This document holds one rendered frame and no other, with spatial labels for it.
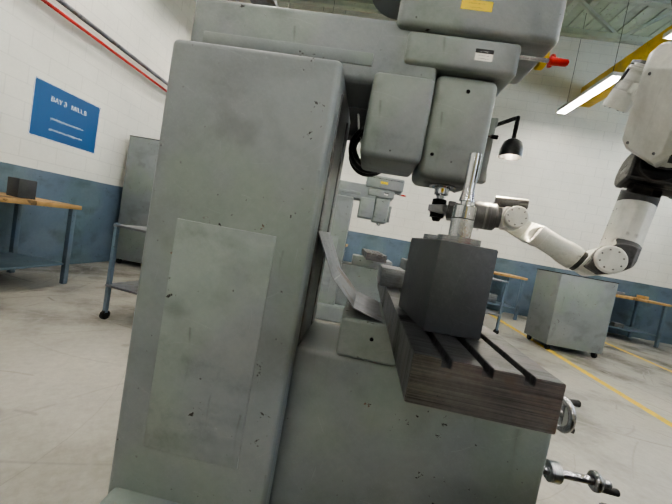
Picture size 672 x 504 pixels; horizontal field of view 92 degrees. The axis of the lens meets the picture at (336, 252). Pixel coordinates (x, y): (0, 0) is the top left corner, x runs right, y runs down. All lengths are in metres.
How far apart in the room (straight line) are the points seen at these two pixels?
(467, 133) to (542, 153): 7.67
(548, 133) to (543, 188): 1.21
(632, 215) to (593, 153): 8.08
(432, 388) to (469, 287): 0.23
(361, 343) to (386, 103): 0.73
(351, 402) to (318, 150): 0.75
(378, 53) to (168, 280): 0.93
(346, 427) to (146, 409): 0.61
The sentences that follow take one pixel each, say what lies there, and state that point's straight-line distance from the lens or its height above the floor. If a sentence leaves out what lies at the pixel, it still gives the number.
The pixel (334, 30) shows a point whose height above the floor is 1.70.
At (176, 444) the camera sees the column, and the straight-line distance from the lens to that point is 1.22.
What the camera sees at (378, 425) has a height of 0.54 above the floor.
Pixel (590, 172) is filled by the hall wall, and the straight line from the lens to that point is 9.18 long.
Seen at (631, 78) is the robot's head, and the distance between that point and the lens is 1.26.
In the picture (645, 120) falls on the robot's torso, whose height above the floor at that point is 1.49.
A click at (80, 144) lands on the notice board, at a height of 1.64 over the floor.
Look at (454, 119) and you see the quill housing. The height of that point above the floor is 1.49.
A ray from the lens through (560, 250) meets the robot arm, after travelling 1.15.
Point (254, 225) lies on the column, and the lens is 0.95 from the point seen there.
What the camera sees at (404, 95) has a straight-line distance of 1.10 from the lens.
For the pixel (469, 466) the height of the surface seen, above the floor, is 0.48.
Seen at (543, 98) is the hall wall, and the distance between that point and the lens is 9.09.
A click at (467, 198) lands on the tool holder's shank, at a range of 0.74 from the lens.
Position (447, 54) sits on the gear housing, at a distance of 1.17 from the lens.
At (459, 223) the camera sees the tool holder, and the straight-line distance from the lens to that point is 0.73.
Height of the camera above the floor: 1.09
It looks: 3 degrees down
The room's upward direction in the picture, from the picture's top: 10 degrees clockwise
